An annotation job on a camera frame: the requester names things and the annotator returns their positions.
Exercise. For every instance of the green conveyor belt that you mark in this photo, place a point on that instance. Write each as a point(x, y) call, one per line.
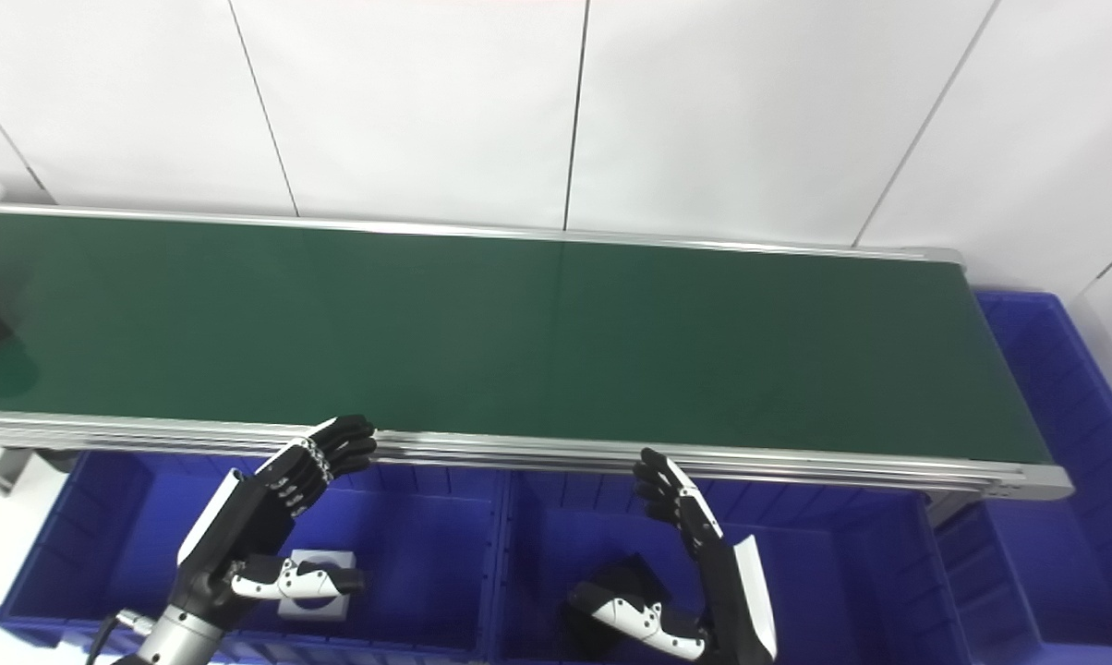
point(704, 459)
point(519, 332)

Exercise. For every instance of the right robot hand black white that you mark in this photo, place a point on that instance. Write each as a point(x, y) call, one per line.
point(736, 600)

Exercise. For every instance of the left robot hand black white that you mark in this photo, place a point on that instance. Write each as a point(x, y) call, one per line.
point(242, 526)

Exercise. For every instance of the blue plastic bin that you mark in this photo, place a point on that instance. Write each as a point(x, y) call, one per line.
point(1073, 443)
point(842, 573)
point(427, 554)

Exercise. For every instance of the white square part with hole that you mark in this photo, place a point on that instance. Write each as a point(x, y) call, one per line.
point(311, 611)

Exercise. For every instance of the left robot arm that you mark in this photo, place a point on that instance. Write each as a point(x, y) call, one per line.
point(173, 642)

